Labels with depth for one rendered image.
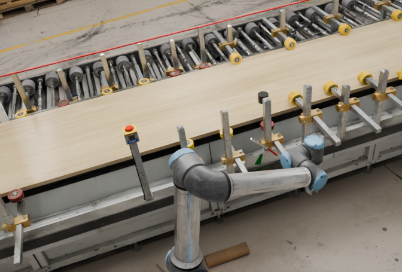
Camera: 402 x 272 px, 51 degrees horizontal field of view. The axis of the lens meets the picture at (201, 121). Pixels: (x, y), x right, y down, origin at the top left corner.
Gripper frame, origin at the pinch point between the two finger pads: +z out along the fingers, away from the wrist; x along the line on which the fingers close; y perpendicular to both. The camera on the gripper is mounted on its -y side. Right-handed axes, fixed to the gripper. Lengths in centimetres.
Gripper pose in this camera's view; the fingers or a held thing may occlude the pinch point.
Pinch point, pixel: (308, 190)
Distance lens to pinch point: 227.6
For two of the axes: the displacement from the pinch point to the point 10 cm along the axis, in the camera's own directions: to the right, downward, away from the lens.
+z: 1.2, 7.9, 6.1
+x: 9.4, -2.8, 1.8
